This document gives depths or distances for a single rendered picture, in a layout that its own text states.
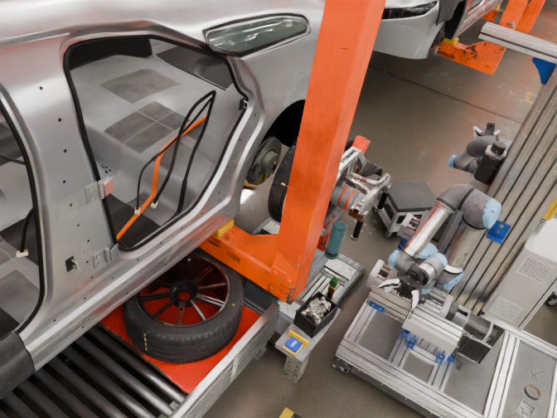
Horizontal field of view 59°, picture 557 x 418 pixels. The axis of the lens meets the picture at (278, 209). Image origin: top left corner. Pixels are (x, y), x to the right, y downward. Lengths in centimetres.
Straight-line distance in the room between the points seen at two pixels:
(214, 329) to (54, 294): 89
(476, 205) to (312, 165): 70
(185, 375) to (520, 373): 198
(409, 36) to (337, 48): 330
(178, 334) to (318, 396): 96
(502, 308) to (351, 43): 155
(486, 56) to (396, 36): 140
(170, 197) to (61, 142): 113
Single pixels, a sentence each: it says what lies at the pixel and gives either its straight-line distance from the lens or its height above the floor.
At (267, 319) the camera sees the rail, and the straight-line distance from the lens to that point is 281.
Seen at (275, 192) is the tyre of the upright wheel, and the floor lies 90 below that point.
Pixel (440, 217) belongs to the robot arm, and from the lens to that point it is 224.
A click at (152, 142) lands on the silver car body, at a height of 102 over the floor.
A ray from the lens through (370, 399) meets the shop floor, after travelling 315.
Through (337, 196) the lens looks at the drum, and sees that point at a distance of 289.
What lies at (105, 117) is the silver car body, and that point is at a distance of 310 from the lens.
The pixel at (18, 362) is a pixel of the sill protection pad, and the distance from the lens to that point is 212.
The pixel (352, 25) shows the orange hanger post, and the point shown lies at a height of 205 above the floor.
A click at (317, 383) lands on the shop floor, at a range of 311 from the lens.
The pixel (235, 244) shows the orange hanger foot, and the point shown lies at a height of 68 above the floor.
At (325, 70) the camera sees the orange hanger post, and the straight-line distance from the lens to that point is 191.
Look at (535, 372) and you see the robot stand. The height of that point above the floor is 21.
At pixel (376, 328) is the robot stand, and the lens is 317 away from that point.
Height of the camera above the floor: 264
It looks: 41 degrees down
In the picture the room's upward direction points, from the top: 11 degrees clockwise
